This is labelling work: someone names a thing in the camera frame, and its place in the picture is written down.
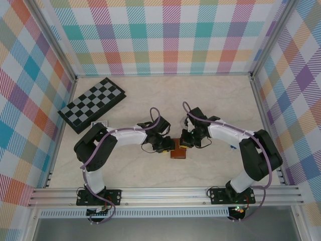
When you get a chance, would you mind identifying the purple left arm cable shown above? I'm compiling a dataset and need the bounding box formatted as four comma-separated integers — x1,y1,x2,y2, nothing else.
79,107,161,224

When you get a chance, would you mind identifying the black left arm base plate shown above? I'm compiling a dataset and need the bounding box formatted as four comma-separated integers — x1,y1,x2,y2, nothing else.
76,189,123,207

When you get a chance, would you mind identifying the aluminium table end rail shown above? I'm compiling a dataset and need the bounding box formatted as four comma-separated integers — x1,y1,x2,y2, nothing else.
75,72,253,78

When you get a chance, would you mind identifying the brown leather card holder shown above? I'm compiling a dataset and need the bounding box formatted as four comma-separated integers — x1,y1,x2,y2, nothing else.
170,137,188,160

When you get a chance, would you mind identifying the slotted grey cable duct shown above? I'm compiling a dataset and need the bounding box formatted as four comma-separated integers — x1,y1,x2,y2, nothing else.
39,209,231,219

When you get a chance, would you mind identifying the wide aluminium mounting rail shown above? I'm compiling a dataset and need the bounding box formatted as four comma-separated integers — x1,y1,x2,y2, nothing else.
27,185,306,208

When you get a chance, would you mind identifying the aluminium frame leg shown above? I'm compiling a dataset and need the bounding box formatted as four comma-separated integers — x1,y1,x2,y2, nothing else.
291,206,313,241
23,207,39,241

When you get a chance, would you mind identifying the black grey folding chessboard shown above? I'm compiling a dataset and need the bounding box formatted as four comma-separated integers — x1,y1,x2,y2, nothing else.
57,77,127,135

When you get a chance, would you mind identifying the grey metal panel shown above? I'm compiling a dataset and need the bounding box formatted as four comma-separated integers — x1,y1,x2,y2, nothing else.
32,217,301,241

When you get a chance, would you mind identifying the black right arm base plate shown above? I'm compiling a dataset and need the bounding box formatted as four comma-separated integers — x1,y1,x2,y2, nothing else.
209,187,257,205

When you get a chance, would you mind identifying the small circuit board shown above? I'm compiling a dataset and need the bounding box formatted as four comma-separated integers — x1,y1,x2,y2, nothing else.
86,206,112,218
229,205,246,218

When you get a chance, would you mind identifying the aluminium frame post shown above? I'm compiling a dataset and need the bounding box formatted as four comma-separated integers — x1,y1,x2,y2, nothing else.
24,0,78,83
249,0,301,80

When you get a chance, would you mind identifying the blue playing card deck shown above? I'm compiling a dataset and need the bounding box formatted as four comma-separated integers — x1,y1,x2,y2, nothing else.
91,120,109,129

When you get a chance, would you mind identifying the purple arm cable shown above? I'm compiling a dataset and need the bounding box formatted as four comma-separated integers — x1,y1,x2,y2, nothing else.
79,107,161,224
182,101,274,223

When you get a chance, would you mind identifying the aluminium table side rail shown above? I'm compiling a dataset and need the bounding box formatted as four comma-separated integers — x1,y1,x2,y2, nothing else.
44,77,78,189
249,75,288,186

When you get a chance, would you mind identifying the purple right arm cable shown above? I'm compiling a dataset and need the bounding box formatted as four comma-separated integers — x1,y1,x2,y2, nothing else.
182,101,274,223

